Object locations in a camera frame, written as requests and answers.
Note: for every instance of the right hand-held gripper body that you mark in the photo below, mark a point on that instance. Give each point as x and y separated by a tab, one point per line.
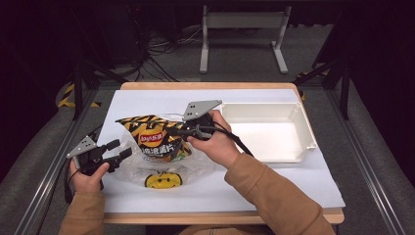
199	109

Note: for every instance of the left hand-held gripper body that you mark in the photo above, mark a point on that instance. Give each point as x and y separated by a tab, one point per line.
83	147

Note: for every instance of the yellow black chip bag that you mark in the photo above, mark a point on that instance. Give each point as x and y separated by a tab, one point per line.
153	140

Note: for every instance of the translucent plastic bag smiley print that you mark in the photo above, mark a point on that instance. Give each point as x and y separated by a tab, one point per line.
195	166

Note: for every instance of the person's left hand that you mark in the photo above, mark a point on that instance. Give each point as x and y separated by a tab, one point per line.
86	182

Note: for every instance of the person's right hand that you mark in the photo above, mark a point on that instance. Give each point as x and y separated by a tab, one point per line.
218	147

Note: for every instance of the yellow black floor tape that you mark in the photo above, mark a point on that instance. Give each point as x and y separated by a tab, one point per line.
67	93

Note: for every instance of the black tripod stand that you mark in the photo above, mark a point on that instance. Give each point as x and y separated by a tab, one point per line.
344	88
77	88

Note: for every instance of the white plastic bin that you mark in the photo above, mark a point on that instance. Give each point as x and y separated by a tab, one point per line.
270	137

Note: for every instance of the white metal stand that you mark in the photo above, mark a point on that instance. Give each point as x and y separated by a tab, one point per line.
243	20

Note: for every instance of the person's tan clothed lap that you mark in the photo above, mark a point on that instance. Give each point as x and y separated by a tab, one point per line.
225	231

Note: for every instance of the aluminium rail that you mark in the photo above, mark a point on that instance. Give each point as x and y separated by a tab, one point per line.
42	189
375	182

